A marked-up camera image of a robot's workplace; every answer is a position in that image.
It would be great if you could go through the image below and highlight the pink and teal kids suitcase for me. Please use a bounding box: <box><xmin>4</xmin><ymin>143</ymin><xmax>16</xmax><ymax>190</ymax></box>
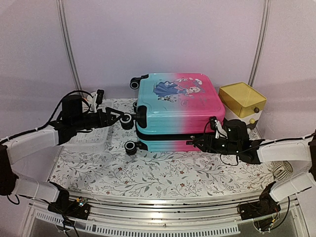
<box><xmin>124</xmin><ymin>73</ymin><xmax>225</xmax><ymax>155</ymax></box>

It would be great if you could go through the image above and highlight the left wall aluminium post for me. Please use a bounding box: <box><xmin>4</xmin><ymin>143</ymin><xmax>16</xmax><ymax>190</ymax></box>
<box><xmin>56</xmin><ymin>0</ymin><xmax>82</xmax><ymax>90</ymax></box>

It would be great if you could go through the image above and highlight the yellow top drawer box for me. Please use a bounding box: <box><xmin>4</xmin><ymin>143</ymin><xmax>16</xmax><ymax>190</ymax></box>
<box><xmin>218</xmin><ymin>82</ymin><xmax>267</xmax><ymax>130</ymax></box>

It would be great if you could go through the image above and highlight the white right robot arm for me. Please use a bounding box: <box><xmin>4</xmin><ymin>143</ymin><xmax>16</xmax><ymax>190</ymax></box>
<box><xmin>192</xmin><ymin>117</ymin><xmax>316</xmax><ymax>219</ymax></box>

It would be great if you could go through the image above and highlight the right wall aluminium post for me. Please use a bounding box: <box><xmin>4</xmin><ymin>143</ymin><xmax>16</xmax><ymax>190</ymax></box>
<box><xmin>248</xmin><ymin>0</ymin><xmax>271</xmax><ymax>86</ymax></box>

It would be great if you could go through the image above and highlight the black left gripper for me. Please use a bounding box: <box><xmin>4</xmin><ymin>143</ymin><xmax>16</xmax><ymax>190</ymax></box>
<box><xmin>73</xmin><ymin>107</ymin><xmax>124</xmax><ymax>131</ymax></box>

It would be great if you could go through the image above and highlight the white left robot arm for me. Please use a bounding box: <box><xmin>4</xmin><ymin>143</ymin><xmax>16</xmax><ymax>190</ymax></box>
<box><xmin>0</xmin><ymin>90</ymin><xmax>132</xmax><ymax>215</ymax></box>

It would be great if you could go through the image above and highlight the aluminium front rail frame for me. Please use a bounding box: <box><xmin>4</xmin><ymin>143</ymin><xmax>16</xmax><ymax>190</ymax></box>
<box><xmin>21</xmin><ymin>191</ymin><xmax>309</xmax><ymax>237</ymax></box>

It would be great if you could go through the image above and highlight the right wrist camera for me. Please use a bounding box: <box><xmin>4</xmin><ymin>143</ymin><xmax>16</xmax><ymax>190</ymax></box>
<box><xmin>209</xmin><ymin>117</ymin><xmax>227</xmax><ymax>139</ymax></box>

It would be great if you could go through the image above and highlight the floral patterned table mat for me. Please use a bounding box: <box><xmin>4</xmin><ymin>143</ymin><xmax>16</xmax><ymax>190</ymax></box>
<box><xmin>50</xmin><ymin>123</ymin><xmax>274</xmax><ymax>199</ymax></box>

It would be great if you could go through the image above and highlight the wall aluminium post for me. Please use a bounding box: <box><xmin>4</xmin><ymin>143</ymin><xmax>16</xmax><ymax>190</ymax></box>
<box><xmin>248</xmin><ymin>0</ymin><xmax>271</xmax><ymax>86</ymax></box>
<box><xmin>56</xmin><ymin>0</ymin><xmax>82</xmax><ymax>90</ymax></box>

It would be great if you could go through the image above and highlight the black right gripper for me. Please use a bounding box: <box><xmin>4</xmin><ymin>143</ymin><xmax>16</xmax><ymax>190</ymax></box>
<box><xmin>193</xmin><ymin>134</ymin><xmax>240</xmax><ymax>156</ymax></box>

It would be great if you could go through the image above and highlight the white perforated plastic basket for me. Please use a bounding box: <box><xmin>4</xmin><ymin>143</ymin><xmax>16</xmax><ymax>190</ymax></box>
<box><xmin>69</xmin><ymin>99</ymin><xmax>115</xmax><ymax>152</ymax></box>

